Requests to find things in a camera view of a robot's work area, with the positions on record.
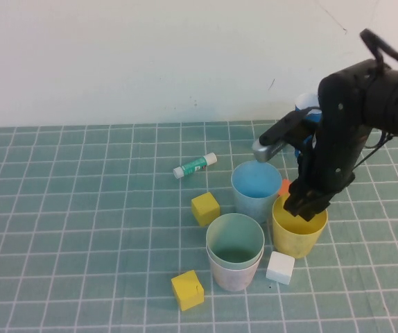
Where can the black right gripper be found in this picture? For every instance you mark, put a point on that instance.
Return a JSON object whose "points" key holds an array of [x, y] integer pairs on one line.
{"points": [[337, 132]]}

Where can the yellow plastic cup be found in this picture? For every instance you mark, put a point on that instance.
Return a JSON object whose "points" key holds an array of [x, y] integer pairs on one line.
{"points": [[292, 243]]}

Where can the green plastic cup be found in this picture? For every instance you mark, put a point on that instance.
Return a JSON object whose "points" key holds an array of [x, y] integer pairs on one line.
{"points": [[233, 239]]}

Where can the orange foam cube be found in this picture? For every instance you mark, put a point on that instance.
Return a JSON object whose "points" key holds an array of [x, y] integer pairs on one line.
{"points": [[284, 187]]}

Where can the blue plastic cup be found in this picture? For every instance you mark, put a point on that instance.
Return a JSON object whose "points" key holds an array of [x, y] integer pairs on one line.
{"points": [[251, 208]]}

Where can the white foam cube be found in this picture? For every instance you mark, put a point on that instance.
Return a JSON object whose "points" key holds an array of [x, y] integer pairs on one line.
{"points": [[279, 268]]}

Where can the yellow foam cube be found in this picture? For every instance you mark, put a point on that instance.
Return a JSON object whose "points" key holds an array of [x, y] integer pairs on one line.
{"points": [[204, 208], [185, 291]]}

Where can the pink plastic cup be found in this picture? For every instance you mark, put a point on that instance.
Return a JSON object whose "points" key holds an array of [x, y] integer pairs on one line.
{"points": [[233, 281]]}

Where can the blue paper cone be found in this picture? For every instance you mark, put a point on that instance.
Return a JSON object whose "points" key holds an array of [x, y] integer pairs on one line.
{"points": [[304, 100]]}

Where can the green white glue stick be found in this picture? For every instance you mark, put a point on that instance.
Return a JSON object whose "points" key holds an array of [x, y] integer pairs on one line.
{"points": [[195, 166]]}

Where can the green grid tablecloth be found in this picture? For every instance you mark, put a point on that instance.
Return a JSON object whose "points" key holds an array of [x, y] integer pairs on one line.
{"points": [[81, 243]]}

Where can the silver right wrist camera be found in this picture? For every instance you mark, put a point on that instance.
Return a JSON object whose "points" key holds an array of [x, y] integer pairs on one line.
{"points": [[268, 151]]}

